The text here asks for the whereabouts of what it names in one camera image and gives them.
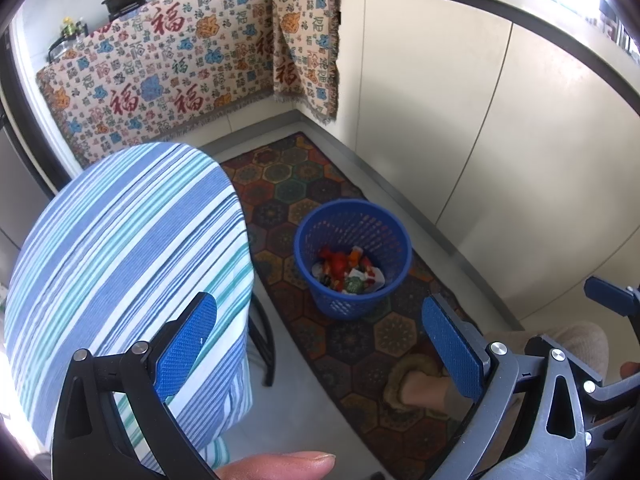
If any white base cabinet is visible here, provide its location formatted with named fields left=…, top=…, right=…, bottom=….
left=300, top=0, right=640, bottom=331

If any red plastic bag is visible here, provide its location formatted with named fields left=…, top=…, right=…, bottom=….
left=320, top=246, right=351, bottom=281

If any person's leg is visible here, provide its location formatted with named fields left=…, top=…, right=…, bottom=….
left=400, top=320, right=611, bottom=411

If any large printed blanket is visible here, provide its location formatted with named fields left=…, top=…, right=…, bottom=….
left=36, top=0, right=281, bottom=171

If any green white milk carton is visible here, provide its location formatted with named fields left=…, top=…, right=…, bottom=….
left=342, top=266, right=387, bottom=295

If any person's left hand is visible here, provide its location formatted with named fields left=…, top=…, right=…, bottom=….
left=215, top=451, right=336, bottom=480

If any round striped table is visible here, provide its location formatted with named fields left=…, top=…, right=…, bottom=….
left=4, top=142, right=256, bottom=476

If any black seasoning rack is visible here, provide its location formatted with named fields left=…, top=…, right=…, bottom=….
left=47, top=32, right=91, bottom=61

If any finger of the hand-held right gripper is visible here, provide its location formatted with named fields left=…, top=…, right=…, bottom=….
left=525, top=334, right=640, bottom=411
left=584, top=275, right=640, bottom=317

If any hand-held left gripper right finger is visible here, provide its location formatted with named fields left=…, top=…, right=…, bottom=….
left=421, top=295, right=587, bottom=480

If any fuzzy slipper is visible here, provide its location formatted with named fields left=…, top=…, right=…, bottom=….
left=384, top=354, right=451, bottom=413

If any hexagon patterned rug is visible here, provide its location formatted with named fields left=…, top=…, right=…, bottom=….
left=220, top=131, right=501, bottom=480

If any blue plastic waste basket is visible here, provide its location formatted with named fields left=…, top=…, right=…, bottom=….
left=294, top=199, right=413, bottom=322

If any small printed blanket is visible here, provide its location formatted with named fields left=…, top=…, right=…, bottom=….
left=271, top=0, right=342, bottom=125

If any black metal table leg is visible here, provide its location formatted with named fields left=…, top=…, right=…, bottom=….
left=247, top=292, right=277, bottom=387

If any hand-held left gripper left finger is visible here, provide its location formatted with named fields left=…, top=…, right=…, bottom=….
left=51, top=291, right=218, bottom=480

